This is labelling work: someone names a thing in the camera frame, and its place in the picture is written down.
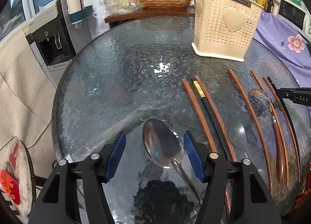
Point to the wooden-handled steel spoon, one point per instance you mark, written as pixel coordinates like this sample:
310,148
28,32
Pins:
264,98

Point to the beige cloth cover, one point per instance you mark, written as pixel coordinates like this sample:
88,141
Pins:
26,101

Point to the dark glass bottle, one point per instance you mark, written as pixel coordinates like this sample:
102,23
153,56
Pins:
269,6

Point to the red white fan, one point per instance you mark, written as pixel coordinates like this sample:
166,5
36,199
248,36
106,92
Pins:
18,177

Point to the round glass table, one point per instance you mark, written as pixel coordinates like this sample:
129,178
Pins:
133,72

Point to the purple floral cloth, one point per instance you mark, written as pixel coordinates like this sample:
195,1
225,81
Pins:
287,44

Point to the white microwave oven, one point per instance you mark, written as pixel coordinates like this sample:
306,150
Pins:
295,16

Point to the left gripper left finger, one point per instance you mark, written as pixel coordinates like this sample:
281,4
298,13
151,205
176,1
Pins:
58,199

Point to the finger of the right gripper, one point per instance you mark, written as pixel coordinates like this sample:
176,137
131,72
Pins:
296,95

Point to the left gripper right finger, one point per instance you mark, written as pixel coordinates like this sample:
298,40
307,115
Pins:
251,199

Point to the paper cup holder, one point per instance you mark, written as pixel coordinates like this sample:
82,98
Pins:
78,12

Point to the large steel spoon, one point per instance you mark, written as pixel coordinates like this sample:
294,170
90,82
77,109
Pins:
164,147

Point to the black gold-band chopstick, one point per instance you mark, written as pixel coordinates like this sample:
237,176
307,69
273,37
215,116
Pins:
210,110

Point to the clear plastic bag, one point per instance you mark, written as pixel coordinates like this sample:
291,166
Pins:
116,7

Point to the wooden side counter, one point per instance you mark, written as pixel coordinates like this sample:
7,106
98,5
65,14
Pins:
115,20

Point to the dark steel spoon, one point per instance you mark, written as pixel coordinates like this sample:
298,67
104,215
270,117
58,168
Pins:
237,135

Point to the white water dispenser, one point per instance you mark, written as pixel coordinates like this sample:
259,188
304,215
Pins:
54,40

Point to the cream perforated utensil basket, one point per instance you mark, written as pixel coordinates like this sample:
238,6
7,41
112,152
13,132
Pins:
224,28

